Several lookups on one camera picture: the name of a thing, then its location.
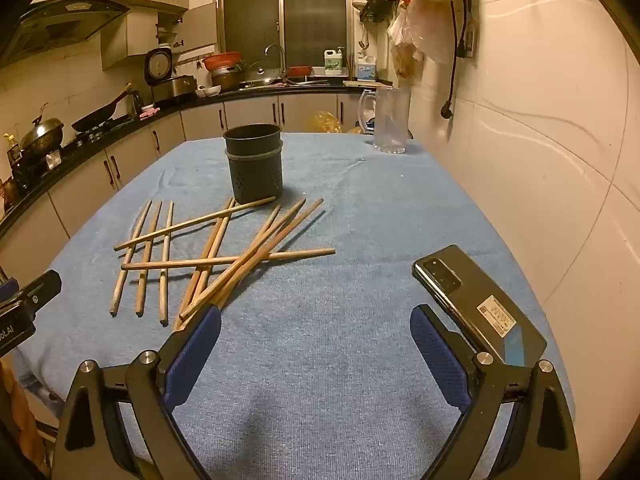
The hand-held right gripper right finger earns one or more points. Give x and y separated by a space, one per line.
440 355

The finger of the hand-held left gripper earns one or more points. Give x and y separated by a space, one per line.
42 287
7 291

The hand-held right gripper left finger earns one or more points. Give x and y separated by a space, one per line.
192 355

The bunch of wooden chopsticks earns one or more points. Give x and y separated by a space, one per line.
300 252

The black perforated chopstick holder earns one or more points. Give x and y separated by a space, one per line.
255 170

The person's left forearm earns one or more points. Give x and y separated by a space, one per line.
15 410

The black smartphone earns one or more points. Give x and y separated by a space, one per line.
480 305

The blue table cloth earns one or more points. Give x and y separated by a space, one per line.
325 310

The cooking oil bottle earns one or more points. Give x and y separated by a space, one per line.
12 155

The steel lidded pot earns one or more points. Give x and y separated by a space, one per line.
42 135

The gas stove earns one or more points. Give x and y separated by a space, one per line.
92 136

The black wok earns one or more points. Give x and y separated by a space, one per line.
95 117

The pink cloth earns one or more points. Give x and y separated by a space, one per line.
150 111

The clear glass pitcher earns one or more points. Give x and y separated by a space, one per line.
390 125

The rice cooker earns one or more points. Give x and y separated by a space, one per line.
172 87

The lower kitchen cabinets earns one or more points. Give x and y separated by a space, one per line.
250 115

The white bowls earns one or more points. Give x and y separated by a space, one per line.
210 91

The yellow plastic bag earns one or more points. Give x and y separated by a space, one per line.
327 122

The range hood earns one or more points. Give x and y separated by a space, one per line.
55 25

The wooden cutting board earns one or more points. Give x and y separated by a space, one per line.
367 83

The black kitchen counter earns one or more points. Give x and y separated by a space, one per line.
300 88

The large red basin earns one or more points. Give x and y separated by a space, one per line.
222 60

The white jug blue label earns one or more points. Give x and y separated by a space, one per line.
366 67

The small red basin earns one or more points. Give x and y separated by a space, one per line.
300 70

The sink faucet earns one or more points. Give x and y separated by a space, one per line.
282 60

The white jug green label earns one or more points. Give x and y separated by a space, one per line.
333 62

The hanging clear plastic bags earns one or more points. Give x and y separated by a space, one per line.
425 30

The kitchen window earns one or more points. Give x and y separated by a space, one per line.
300 15

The beige wall cabinet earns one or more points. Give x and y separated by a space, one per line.
130 35

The wall socket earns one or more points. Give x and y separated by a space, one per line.
470 42

